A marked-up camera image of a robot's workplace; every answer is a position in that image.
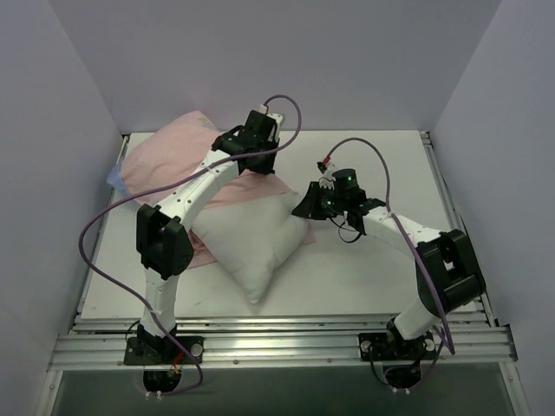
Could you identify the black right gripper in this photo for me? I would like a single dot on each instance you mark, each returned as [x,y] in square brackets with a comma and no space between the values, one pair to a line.
[321,204]

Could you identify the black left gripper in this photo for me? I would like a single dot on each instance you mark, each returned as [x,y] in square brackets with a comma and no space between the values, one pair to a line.
[264,160]

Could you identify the white pillow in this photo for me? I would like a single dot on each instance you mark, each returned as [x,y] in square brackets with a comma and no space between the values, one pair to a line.
[250,240]

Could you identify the blue printed pillowcase pink inside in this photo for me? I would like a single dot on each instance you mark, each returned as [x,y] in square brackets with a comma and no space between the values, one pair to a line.
[174,152]

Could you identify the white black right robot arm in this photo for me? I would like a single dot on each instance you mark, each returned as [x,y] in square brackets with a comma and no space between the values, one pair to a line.
[447,272]

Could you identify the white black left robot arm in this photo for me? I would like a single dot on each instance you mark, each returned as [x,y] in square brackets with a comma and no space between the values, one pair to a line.
[162,231]

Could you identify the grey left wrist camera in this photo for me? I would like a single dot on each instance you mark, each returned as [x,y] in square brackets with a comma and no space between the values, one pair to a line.
[274,121]

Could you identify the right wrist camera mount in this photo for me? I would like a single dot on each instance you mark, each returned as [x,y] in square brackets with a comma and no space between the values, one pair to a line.
[326,168]

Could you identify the aluminium table edge rail left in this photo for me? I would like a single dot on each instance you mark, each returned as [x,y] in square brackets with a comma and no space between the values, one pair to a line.
[91,248]

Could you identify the aluminium table edge rail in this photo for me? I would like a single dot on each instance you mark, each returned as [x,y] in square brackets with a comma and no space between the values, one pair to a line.
[454,217]
[91,248]

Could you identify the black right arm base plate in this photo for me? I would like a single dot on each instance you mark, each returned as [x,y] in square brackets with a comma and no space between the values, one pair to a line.
[379,346]

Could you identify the aluminium table edge rail right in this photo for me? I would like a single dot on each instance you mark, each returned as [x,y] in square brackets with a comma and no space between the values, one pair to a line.
[454,217]

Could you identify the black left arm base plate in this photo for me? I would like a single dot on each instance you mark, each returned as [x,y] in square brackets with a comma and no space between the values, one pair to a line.
[139,353]

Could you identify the aluminium front rail frame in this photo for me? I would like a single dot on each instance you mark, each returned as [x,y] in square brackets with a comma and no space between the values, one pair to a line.
[311,341]

